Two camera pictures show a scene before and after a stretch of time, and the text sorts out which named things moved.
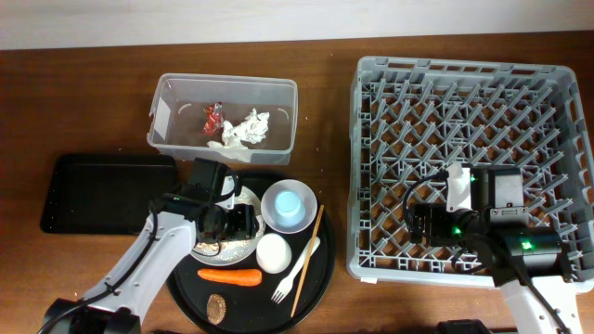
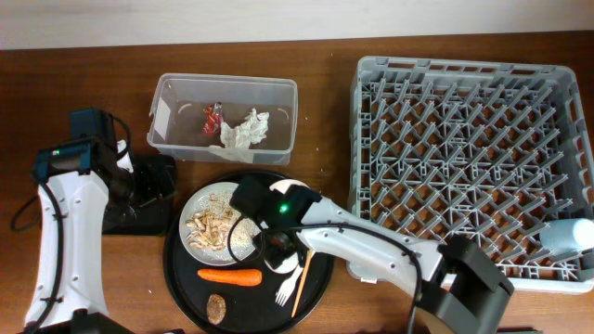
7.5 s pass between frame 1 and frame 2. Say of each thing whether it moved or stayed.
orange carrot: stayed
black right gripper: moved
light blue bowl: moved
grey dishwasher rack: stayed
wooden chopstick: stayed
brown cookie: stayed
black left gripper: moved
